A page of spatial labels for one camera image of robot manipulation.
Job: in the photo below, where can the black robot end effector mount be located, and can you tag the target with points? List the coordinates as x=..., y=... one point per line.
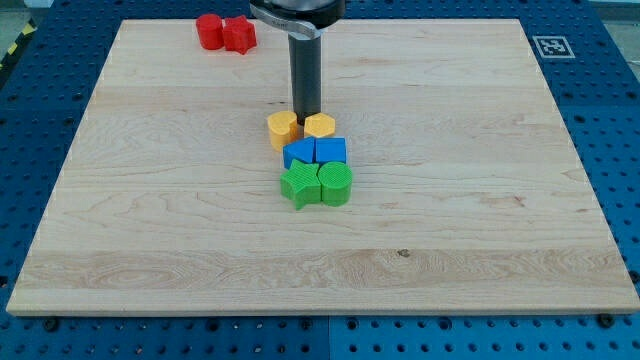
x=303, y=19

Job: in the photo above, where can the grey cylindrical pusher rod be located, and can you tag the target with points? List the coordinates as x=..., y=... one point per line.
x=305, y=68

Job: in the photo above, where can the yellow heart block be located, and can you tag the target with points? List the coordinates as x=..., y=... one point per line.
x=283, y=129

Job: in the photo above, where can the red star block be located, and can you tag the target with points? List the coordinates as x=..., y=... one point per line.
x=239, y=34

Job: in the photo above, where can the yellow hexagon block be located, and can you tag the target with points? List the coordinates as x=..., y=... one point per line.
x=319, y=125

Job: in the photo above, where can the blue triangle block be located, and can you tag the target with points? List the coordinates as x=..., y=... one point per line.
x=302, y=150

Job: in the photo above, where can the blue square block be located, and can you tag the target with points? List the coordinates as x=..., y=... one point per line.
x=330, y=150

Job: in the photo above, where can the red cylinder block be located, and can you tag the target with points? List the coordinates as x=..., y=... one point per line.
x=210, y=31

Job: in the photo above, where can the green star block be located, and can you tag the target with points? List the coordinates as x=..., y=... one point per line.
x=300, y=184

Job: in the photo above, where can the green cylinder block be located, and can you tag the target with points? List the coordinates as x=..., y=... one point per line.
x=336, y=182

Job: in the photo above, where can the light wooden board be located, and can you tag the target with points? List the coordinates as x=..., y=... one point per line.
x=468, y=195

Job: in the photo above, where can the white fiducial marker tag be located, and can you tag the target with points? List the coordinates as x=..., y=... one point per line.
x=553, y=47

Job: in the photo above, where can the yellow black hazard tape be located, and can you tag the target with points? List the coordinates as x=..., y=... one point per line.
x=18, y=46

